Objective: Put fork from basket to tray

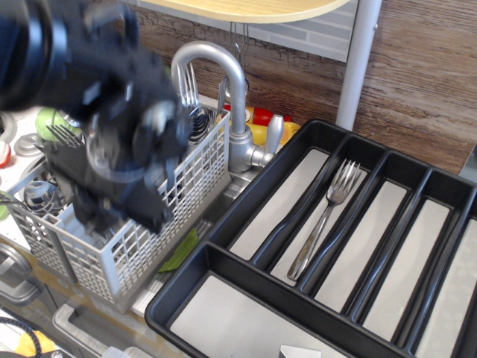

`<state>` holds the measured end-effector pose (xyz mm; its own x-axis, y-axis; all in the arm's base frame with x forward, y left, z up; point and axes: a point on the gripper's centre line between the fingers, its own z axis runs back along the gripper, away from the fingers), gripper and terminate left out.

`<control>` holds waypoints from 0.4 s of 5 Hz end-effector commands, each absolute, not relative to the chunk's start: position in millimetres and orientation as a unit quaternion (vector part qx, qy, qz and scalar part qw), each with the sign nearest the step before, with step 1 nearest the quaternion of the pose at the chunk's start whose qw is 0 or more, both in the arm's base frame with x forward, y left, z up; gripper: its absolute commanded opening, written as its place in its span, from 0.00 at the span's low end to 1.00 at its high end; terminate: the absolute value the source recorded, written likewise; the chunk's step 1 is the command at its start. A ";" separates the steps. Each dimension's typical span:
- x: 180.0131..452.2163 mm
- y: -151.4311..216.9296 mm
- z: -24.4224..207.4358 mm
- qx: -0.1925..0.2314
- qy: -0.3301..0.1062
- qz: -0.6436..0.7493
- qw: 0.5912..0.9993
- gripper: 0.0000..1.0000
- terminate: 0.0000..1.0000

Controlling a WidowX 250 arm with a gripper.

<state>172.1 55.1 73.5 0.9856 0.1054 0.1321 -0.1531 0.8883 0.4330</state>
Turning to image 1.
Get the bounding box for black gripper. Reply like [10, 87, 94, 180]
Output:
[44, 100, 193, 236]

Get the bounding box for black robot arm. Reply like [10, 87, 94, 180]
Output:
[1, 1, 190, 233]

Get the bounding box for silver forks lying across basket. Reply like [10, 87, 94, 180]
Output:
[46, 125, 85, 148]

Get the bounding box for tall silver fork in basket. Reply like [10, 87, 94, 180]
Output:
[177, 63, 200, 111]

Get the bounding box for grey plastic cutlery basket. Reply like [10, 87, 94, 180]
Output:
[1, 114, 230, 313]

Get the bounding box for silver fork in tray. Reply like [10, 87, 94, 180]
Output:
[287, 160, 361, 281]

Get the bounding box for black cutlery tray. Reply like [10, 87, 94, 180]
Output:
[145, 120, 476, 357]

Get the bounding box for green toy fruit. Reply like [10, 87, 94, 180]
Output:
[35, 107, 80, 142]

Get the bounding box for silver spoon front left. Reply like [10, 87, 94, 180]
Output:
[23, 180, 66, 216]

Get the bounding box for silver round knob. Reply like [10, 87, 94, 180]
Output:
[13, 134, 43, 157]

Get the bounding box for silver spoon bowl by faucet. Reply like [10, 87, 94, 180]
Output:
[188, 106, 211, 145]

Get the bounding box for silver knife behind faucet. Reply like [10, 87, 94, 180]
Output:
[217, 78, 227, 118]

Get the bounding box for green leaf toy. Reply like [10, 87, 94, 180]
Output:
[159, 228, 199, 273]

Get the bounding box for silver toy faucet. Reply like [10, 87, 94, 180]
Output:
[171, 41, 285, 172]

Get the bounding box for red yellow toy bottle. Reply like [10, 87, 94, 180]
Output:
[216, 104, 292, 126]

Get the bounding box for hanging wire utensil handle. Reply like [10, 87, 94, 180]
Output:
[229, 22, 249, 69]

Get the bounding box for grey oven door handle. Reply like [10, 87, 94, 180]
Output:
[52, 304, 109, 357]

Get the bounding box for black cable bottom left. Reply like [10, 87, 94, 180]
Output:
[0, 316, 42, 358]

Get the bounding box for white shelf post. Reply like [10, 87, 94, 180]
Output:
[335, 0, 382, 131]

